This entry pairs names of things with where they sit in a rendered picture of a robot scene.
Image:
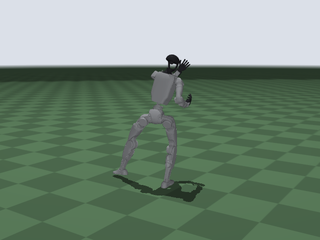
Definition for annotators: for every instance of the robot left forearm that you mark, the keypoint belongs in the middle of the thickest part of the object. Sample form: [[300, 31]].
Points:
[[176, 73]]

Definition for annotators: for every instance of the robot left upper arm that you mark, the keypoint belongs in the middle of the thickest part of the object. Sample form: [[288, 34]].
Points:
[[154, 74]]

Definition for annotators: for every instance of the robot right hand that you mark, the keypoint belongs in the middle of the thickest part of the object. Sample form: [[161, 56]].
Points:
[[190, 99]]

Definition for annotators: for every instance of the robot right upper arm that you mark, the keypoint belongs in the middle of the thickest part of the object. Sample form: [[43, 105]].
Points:
[[179, 90]]

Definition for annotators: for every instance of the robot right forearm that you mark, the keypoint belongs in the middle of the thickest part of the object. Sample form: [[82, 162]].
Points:
[[184, 104]]

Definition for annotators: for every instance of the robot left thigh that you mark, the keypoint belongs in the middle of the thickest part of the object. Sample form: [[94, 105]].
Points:
[[137, 128]]

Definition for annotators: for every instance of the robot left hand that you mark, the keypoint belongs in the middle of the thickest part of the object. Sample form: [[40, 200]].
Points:
[[182, 66]]

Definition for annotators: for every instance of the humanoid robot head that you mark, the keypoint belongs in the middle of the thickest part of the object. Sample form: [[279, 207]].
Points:
[[172, 59]]

